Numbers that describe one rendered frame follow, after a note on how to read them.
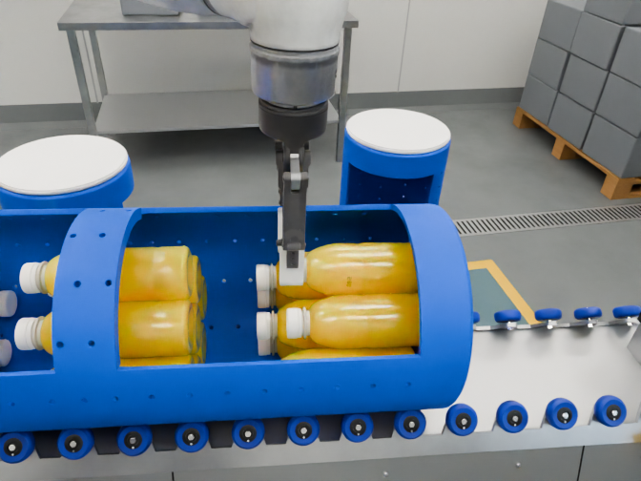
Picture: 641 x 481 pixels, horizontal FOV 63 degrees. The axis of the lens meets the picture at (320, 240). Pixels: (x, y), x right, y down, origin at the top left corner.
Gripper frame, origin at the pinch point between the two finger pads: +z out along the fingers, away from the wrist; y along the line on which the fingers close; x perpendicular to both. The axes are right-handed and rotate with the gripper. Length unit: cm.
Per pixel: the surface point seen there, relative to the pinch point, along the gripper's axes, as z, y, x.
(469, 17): 47, 361, -157
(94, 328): 1.4, -12.0, 21.6
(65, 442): 22.2, -11.4, 29.4
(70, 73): 84, 326, 136
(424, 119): 15, 80, -42
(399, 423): 21.8, -11.4, -14.9
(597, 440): 27, -13, -45
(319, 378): 7.7, -14.7, -2.7
